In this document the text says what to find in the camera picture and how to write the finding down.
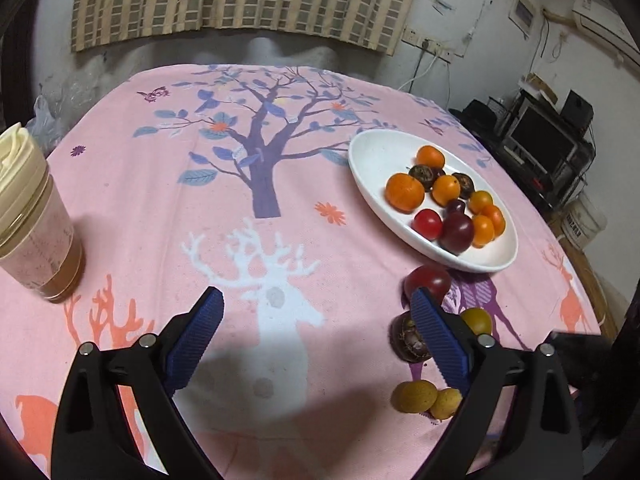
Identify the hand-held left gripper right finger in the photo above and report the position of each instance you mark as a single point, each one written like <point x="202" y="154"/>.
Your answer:
<point x="442" y="345"/>

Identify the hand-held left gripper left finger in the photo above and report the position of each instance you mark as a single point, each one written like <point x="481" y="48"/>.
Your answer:
<point x="195" y="345"/>

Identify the dark brown rough fruit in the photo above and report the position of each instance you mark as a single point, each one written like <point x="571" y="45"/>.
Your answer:
<point x="407" y="337"/>
<point x="422" y="177"/>
<point x="464" y="180"/>

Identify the yellow-green round fruit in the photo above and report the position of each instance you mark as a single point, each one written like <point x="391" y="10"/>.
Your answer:
<point x="476" y="321"/>

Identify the small yellow-green fruit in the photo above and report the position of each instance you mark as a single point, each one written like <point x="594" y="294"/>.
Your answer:
<point x="446" y="404"/>
<point x="413" y="396"/>

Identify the dark red plum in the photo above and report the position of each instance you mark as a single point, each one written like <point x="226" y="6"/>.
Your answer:
<point x="430" y="277"/>

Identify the dark purple plum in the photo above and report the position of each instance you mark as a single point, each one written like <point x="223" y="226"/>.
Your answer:
<point x="457" y="232"/>

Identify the red cherry tomato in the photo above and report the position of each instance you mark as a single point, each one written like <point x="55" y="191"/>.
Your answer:
<point x="427" y="223"/>

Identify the dark cherry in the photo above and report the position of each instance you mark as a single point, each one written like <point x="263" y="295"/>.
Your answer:
<point x="455" y="206"/>

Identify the large orange tangerine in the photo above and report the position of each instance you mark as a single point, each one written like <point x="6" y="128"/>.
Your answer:
<point x="404" y="191"/>

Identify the white oval plate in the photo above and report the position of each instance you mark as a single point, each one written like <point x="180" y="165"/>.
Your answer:
<point x="380" y="170"/>

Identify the pink printed tablecloth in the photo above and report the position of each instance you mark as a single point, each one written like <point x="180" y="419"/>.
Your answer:
<point x="200" y="200"/>

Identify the clear bottle with cream lid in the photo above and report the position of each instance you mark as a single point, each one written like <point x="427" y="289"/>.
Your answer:
<point x="40" y="240"/>

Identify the white bucket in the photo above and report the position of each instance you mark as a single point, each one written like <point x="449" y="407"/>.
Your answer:
<point x="585" y="220"/>

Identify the black desk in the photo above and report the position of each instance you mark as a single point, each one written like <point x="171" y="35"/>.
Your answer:
<point x="530" y="175"/>

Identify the black monitor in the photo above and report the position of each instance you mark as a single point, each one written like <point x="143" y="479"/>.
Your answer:
<point x="542" y="135"/>

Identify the black hat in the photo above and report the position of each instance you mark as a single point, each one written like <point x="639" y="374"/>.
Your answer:
<point x="475" y="112"/>

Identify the clear plastic bag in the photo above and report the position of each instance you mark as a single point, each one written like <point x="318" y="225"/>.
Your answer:
<point x="47" y="122"/>

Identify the black speaker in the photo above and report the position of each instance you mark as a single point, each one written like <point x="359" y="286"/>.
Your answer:
<point x="577" y="107"/>

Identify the small cardboard box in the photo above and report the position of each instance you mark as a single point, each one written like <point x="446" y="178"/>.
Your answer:
<point x="540" y="87"/>

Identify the beige checked curtain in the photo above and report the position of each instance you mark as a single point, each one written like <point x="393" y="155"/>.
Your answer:
<point x="225" y="0"/>

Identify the white air conditioner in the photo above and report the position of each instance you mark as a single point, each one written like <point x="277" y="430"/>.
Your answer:
<point x="600" y="15"/>

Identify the white wall socket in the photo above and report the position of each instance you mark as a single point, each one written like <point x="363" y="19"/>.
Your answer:
<point x="411" y="36"/>

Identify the white wall panel box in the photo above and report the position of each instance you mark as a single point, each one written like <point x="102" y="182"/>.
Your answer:
<point x="522" y="12"/>

